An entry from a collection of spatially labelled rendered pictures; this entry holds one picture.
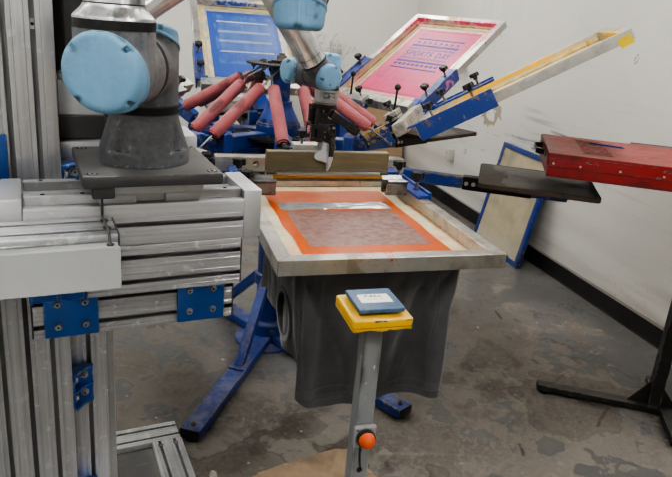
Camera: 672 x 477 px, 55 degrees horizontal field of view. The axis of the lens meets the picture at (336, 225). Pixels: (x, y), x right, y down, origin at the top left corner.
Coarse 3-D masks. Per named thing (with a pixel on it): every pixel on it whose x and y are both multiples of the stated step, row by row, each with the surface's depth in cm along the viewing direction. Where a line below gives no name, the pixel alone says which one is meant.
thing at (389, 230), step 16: (336, 192) 218; (352, 192) 219; (368, 192) 221; (368, 224) 187; (384, 224) 188; (400, 224) 190; (416, 224) 191; (368, 240) 174; (384, 240) 175; (400, 240) 176; (416, 240) 177; (432, 240) 178
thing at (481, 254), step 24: (408, 192) 212; (264, 216) 175; (432, 216) 194; (264, 240) 160; (456, 240) 180; (480, 240) 171; (288, 264) 146; (312, 264) 148; (336, 264) 149; (360, 264) 151; (384, 264) 153; (408, 264) 155; (432, 264) 157; (456, 264) 159; (480, 264) 161; (504, 264) 163
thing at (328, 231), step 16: (288, 192) 213; (304, 192) 215; (320, 192) 216; (272, 208) 195; (288, 224) 182; (304, 224) 183; (320, 224) 184; (336, 224) 185; (352, 224) 186; (304, 240) 170; (320, 240) 171; (336, 240) 172; (352, 240) 173
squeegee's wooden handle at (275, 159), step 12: (276, 156) 202; (288, 156) 204; (300, 156) 205; (312, 156) 206; (336, 156) 208; (348, 156) 209; (360, 156) 210; (372, 156) 211; (384, 156) 213; (276, 168) 204; (288, 168) 205; (300, 168) 206; (312, 168) 207; (324, 168) 208; (336, 168) 209; (348, 168) 210; (360, 168) 212; (372, 168) 213; (384, 168) 214
